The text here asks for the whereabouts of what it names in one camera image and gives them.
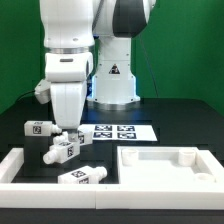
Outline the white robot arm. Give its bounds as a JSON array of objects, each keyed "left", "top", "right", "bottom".
[{"left": 39, "top": 0, "right": 156, "bottom": 142}]

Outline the white U-shaped fence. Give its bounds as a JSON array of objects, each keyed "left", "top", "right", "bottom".
[{"left": 0, "top": 148, "right": 224, "bottom": 210}]

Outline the paper with marker tags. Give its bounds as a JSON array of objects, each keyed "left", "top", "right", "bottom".
[{"left": 79, "top": 124, "right": 157, "bottom": 141}]

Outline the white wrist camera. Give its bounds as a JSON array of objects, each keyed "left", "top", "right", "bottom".
[{"left": 35, "top": 79, "right": 50, "bottom": 104}]

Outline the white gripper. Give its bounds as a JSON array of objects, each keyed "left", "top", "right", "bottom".
[{"left": 45, "top": 52, "right": 93, "bottom": 142}]

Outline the white square tabletop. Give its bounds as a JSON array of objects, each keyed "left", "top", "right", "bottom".
[{"left": 117, "top": 146, "right": 216, "bottom": 185}]

